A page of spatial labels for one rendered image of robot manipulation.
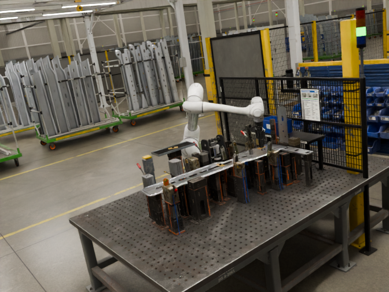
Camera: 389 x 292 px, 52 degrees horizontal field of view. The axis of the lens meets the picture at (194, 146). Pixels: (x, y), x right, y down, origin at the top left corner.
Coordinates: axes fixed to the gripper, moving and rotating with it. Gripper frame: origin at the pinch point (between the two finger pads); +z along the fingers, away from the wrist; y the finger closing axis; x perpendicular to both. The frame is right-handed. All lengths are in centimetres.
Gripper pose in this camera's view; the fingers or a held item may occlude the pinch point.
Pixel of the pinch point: (261, 143)
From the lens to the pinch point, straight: 357.2
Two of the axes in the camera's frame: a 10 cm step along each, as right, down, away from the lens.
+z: 1.5, 9.5, 2.7
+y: 5.5, 1.5, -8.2
